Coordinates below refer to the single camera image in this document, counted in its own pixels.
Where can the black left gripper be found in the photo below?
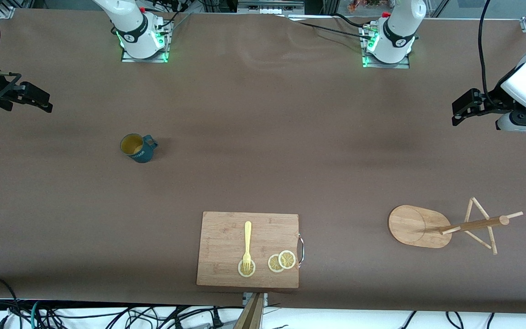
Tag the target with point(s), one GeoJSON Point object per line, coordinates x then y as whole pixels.
{"type": "Point", "coordinates": [496, 99]}

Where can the teal mug with yellow inside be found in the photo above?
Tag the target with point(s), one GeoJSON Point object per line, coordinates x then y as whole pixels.
{"type": "Point", "coordinates": [140, 153]}

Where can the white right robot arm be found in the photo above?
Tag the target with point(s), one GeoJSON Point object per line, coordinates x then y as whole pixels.
{"type": "Point", "coordinates": [130, 27]}

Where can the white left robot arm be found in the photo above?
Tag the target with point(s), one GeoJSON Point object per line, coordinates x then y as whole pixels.
{"type": "Point", "coordinates": [400, 27]}

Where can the wooden mug rack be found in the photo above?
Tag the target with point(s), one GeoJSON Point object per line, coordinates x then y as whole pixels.
{"type": "Point", "coordinates": [416, 226]}

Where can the orange plastic items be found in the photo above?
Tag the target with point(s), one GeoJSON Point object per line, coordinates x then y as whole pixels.
{"type": "Point", "coordinates": [363, 4]}

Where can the white power strip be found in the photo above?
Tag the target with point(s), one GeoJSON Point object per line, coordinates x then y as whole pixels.
{"type": "Point", "coordinates": [270, 7]}

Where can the lemon slice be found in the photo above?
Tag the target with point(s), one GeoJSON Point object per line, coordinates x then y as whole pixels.
{"type": "Point", "coordinates": [241, 272]}
{"type": "Point", "coordinates": [287, 259]}
{"type": "Point", "coordinates": [273, 264]}

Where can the bamboo cutting board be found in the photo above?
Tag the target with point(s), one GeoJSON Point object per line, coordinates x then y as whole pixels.
{"type": "Point", "coordinates": [226, 246]}

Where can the yellow plastic fork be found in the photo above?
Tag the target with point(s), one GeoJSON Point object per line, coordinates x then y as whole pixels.
{"type": "Point", "coordinates": [247, 237]}

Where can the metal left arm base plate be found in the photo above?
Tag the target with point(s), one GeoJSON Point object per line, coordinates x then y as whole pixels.
{"type": "Point", "coordinates": [404, 64]}

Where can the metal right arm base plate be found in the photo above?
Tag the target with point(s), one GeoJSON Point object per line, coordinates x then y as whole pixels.
{"type": "Point", "coordinates": [165, 50]}

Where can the metal clamp bracket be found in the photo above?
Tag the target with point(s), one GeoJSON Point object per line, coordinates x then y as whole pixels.
{"type": "Point", "coordinates": [246, 298]}

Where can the wooden post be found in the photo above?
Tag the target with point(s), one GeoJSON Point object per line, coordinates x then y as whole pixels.
{"type": "Point", "coordinates": [251, 316]}

